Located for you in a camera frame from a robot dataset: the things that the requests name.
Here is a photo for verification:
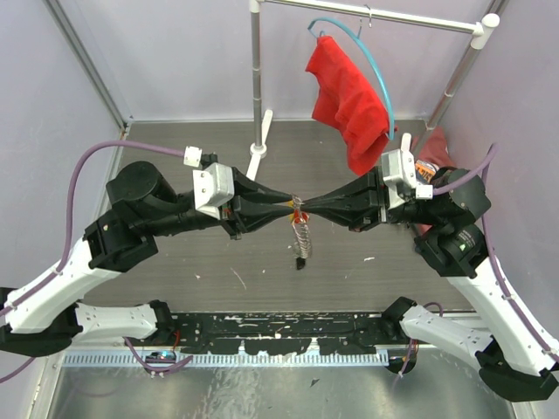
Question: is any dark red printed shirt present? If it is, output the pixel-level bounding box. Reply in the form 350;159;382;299
415;127;455;184

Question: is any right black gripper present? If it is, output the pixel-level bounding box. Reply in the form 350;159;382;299
300;163;444;232

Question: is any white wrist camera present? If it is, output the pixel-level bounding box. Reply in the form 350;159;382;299
381;149;433;210
183;146;235;220

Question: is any metal numbered keyring organizer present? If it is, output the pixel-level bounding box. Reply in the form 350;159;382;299
288;195;313;267

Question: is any teal clothes hanger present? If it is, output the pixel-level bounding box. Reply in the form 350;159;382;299
307;4;395;141

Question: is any black key fob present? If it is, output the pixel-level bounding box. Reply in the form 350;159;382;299
296;258;307;270

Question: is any red shirt on hanger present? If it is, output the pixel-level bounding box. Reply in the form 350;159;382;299
306;36;390;176

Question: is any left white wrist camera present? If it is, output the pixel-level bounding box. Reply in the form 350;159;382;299
183;146;235;220

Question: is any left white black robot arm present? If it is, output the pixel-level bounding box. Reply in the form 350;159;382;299
1;161;292;358

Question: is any slotted cable duct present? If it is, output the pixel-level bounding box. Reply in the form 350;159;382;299
62;350;389;367

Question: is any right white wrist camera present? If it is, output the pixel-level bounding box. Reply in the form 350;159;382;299
381;149;433;210

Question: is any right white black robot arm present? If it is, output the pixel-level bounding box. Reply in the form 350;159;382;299
302;167;558;402

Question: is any white silver clothes rack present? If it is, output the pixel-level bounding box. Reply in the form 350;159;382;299
245;0;501;180

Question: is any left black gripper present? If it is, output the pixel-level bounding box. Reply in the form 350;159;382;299
148;167;298;241

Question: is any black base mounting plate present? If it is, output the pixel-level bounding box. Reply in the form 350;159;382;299
124;310;420;357

